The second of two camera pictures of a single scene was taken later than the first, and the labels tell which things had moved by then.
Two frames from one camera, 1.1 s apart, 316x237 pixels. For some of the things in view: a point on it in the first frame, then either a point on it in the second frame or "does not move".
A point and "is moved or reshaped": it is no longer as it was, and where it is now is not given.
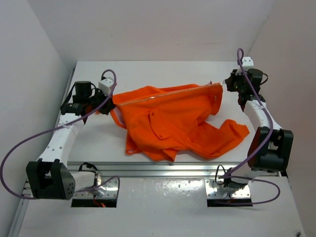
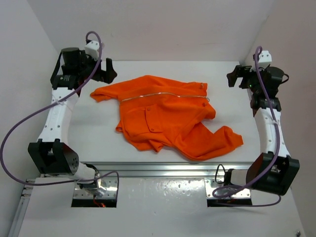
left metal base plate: x=111 y=183 does not move
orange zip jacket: x=175 y=123 is moved or reshaped
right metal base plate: x=215 y=189 does not move
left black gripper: x=107 y=105 to x=105 y=76
